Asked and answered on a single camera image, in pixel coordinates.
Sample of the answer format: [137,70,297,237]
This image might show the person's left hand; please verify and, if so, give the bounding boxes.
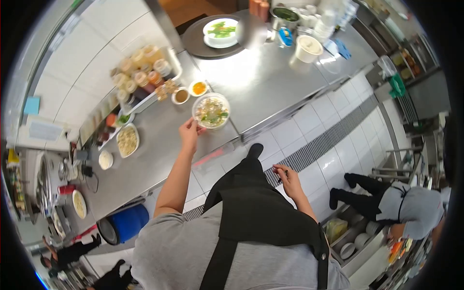
[179,117,207,154]

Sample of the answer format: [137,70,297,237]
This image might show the person's right hand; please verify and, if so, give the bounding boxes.
[272,164,304,200]

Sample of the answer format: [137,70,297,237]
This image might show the person's right fingers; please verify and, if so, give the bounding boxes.
[272,164,291,182]

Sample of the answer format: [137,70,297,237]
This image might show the clear bowl of soup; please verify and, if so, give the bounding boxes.
[191,92,231,130]

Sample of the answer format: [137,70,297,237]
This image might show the small bowl of brown sauce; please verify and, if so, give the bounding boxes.
[171,87,190,105]

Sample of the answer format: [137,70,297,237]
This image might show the person's legs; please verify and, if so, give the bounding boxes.
[246,143,265,174]

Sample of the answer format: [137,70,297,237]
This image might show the small bowl of orange sauce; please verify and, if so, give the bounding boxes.
[188,80,209,97]

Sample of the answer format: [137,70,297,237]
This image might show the tray of seasoning jars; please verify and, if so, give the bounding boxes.
[110,44,183,115]

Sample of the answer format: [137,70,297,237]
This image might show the oval plate of pale food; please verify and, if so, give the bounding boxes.
[116,123,140,159]

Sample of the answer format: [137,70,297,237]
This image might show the small dish of greens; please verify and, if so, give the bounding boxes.
[117,111,135,127]

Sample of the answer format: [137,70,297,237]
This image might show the round dark tray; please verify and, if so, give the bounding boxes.
[181,14,251,59]

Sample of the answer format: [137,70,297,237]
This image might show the small white bowl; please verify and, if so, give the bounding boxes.
[98,150,114,171]

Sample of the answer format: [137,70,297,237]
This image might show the white bowl of green vegetables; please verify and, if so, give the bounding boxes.
[202,18,240,49]

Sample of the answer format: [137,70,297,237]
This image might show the steel drawer with white bowls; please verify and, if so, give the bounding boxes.
[323,205,390,278]

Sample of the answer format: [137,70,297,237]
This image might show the blue plastic barrel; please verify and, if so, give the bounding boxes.
[97,204,150,246]

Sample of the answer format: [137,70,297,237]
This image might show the white paper tub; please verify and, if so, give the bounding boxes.
[294,35,324,64]

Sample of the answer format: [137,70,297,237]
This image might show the person's body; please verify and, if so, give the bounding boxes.
[130,159,351,290]

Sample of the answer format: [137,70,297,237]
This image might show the small blue packet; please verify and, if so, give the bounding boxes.
[278,28,293,48]

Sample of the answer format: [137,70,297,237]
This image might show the brown cylinder jars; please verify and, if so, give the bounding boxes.
[248,0,271,22]

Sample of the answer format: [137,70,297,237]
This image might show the blue cloth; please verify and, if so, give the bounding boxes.
[333,38,352,61]

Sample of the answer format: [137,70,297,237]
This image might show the white plate of noodles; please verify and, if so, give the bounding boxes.
[72,189,87,220]

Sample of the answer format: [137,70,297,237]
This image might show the steel pot with greens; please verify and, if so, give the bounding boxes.
[270,6,301,31]

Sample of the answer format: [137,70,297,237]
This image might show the green plastic bag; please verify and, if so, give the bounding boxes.
[388,73,406,98]

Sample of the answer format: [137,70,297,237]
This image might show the stack of white cups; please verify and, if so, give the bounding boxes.
[312,7,339,43]

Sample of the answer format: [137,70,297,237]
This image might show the blue paper note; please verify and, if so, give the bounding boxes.
[23,96,41,116]

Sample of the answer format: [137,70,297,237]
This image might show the steel shelf with food containers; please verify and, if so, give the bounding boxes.
[390,34,441,84]

